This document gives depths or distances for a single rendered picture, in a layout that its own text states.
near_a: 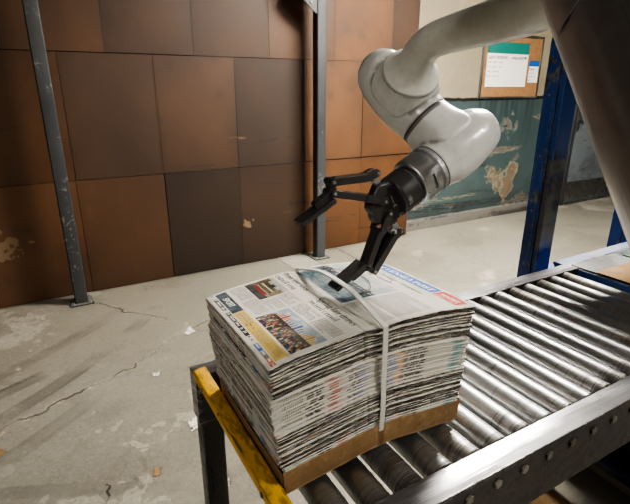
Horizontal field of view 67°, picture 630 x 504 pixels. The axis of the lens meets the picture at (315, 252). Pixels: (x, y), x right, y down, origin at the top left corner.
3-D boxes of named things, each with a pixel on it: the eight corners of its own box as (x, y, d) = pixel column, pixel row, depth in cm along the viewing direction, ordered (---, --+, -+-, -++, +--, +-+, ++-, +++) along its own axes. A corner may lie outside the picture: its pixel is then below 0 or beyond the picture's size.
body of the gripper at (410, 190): (414, 167, 80) (374, 198, 77) (429, 209, 84) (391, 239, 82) (387, 162, 86) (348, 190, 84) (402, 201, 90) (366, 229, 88)
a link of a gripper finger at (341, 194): (387, 206, 82) (389, 198, 81) (334, 198, 76) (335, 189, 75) (374, 202, 85) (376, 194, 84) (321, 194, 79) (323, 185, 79)
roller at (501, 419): (520, 457, 87) (518, 439, 85) (369, 344, 126) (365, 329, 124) (538, 442, 89) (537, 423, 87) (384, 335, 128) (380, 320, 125)
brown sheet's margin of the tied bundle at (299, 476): (284, 496, 72) (281, 474, 70) (222, 395, 95) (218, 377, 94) (370, 449, 79) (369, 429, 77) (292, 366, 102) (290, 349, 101)
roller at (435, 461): (440, 474, 76) (462, 464, 78) (301, 344, 114) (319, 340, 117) (436, 499, 77) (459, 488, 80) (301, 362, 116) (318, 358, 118)
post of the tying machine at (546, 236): (510, 430, 204) (573, 34, 154) (493, 418, 211) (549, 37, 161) (523, 423, 208) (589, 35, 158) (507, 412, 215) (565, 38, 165)
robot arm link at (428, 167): (455, 193, 85) (432, 212, 83) (421, 185, 93) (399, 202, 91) (441, 149, 81) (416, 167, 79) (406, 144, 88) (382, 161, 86)
